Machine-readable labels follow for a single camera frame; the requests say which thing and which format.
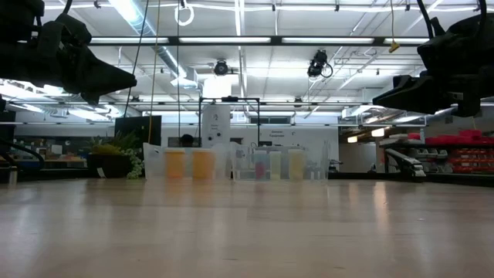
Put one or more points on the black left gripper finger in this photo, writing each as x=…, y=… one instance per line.
x=104, y=79

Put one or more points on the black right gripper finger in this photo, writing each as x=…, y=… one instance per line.
x=417, y=94

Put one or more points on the large orange pill bottle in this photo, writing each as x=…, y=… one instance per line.
x=175, y=164
x=203, y=164

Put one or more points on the large yellow pill bottle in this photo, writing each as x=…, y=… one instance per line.
x=296, y=164

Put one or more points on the small pink pill bottle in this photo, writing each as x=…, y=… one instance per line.
x=260, y=168

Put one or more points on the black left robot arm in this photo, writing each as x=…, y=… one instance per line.
x=19, y=11

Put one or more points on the red storage bin shelf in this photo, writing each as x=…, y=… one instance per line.
x=463, y=150

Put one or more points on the clear plastic bin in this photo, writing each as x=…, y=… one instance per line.
x=247, y=171
x=154, y=162

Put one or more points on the black monitor panel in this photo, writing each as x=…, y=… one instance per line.
x=137, y=129

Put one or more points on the black overhead light bar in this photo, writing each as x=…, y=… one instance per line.
x=173, y=40

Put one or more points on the green potted plant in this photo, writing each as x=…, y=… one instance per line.
x=110, y=164

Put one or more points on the person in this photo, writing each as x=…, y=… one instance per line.
x=187, y=140

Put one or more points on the round black ceiling device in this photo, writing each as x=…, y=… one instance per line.
x=221, y=68

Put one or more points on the white sign board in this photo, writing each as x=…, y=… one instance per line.
x=215, y=125

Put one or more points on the white equipment board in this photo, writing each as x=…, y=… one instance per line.
x=297, y=139

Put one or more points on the white ceiling duct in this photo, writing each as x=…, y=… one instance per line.
x=166, y=58

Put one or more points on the silver black frame bracket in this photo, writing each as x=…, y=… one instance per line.
x=405, y=162

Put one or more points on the black overhead camera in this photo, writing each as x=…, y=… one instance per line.
x=318, y=63

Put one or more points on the black tubular stand frame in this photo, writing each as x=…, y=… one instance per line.
x=229, y=99

